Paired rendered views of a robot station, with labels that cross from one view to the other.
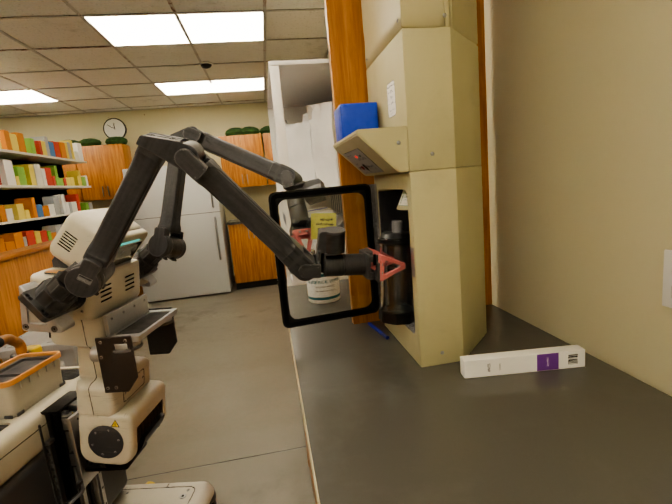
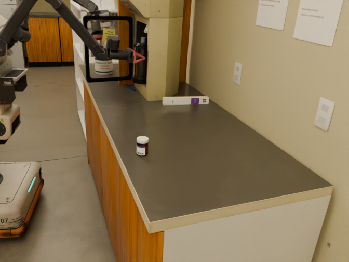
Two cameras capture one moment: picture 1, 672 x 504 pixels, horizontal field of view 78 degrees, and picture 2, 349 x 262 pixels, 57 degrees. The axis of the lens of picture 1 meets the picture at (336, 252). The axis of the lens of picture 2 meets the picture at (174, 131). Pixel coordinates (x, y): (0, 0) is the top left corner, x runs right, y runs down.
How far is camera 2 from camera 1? 88 cm
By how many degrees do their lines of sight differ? 19
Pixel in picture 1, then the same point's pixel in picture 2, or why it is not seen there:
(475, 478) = (157, 126)
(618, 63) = not seen: outside the picture
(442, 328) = (157, 86)
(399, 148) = (146, 7)
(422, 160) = (155, 13)
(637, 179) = (232, 34)
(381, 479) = (128, 126)
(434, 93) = not seen: outside the picture
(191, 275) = not seen: outside the picture
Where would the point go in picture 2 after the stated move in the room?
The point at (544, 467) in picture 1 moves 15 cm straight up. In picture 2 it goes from (179, 125) to (180, 96)
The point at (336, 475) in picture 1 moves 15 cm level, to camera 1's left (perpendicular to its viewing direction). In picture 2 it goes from (112, 125) to (80, 126)
